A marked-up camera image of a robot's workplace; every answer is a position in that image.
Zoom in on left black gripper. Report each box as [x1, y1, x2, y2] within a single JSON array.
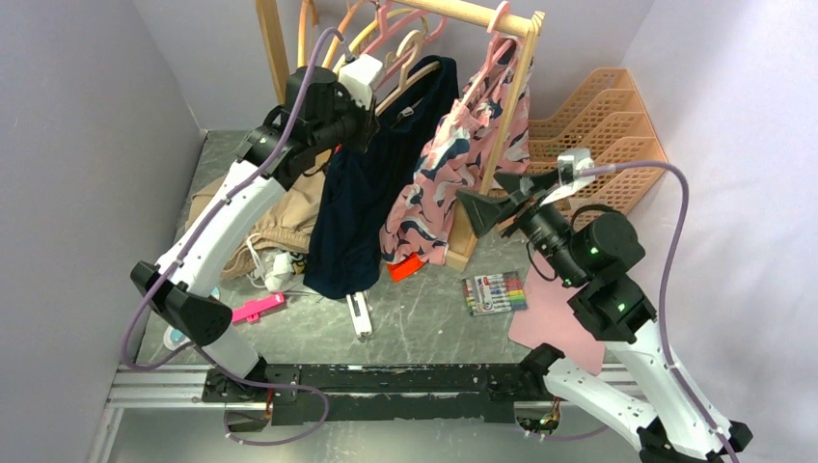
[[313, 81, 382, 153]]

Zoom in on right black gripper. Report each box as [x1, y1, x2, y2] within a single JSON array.
[[456, 169, 587, 287]]

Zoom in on navy blue shorts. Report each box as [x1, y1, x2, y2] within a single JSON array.
[[304, 55, 460, 299]]

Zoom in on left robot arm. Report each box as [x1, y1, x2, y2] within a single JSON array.
[[131, 55, 384, 401]]

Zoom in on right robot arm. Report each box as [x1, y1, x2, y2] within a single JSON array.
[[456, 169, 752, 462]]

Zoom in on pink shark print shorts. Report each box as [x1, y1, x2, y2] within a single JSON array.
[[379, 36, 531, 265]]

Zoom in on orange hanger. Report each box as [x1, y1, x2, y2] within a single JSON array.
[[297, 0, 372, 71]]

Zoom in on yellow hanger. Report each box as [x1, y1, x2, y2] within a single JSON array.
[[333, 3, 423, 72]]

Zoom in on pink plastic hanger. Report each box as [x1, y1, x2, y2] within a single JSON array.
[[349, 1, 448, 56]]

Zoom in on beige shorts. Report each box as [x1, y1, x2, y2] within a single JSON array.
[[222, 170, 325, 280]]

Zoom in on pink hanger holding shorts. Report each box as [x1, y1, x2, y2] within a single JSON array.
[[461, 1, 516, 105]]

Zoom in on wooden clothes rack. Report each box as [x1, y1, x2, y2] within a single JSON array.
[[255, 0, 546, 273]]

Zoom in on marker pen set box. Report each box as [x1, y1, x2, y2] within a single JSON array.
[[461, 271, 528, 316]]

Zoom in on orange garment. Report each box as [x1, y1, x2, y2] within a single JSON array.
[[387, 253, 425, 283]]

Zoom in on pink clipboard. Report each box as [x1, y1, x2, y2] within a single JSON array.
[[508, 255, 606, 375]]

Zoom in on peach plastic file organizer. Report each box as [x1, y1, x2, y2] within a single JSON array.
[[527, 68, 667, 215]]

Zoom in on white plastic clip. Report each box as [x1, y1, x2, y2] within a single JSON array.
[[346, 291, 372, 341]]

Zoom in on pink plastic clip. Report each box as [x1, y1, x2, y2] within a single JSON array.
[[232, 292, 286, 323]]

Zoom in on blue toothbrush package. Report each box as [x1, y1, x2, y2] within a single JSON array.
[[163, 286, 221, 350]]

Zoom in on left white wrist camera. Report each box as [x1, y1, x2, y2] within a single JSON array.
[[338, 54, 385, 110]]

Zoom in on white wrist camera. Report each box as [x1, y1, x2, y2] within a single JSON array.
[[538, 148, 595, 205], [338, 54, 385, 110]]

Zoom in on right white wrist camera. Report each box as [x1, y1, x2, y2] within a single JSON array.
[[538, 148, 595, 205]]

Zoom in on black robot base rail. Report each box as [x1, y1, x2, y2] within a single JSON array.
[[201, 364, 552, 425]]

